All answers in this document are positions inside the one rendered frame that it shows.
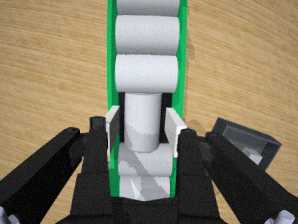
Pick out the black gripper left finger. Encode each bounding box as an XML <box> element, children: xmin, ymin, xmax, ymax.
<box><xmin>0</xmin><ymin>106</ymin><xmax>120</xmax><ymax>224</ymax></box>

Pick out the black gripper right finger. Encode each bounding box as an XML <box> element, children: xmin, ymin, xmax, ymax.
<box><xmin>165</xmin><ymin>108</ymin><xmax>298</xmax><ymax>224</ymax></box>

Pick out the grey cylinder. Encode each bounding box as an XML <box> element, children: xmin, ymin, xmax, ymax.
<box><xmin>124</xmin><ymin>92</ymin><xmax>162</xmax><ymax>152</ymax></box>
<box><xmin>118</xmin><ymin>142</ymin><xmax>173</xmax><ymax>176</ymax></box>
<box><xmin>115</xmin><ymin>15</ymin><xmax>180</xmax><ymax>55</ymax></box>
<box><xmin>119</xmin><ymin>176</ymin><xmax>170</xmax><ymax>201</ymax></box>
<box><xmin>115</xmin><ymin>54</ymin><xmax>178</xmax><ymax>93</ymax></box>
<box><xmin>117</xmin><ymin>0</ymin><xmax>180</xmax><ymax>17</ymax></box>

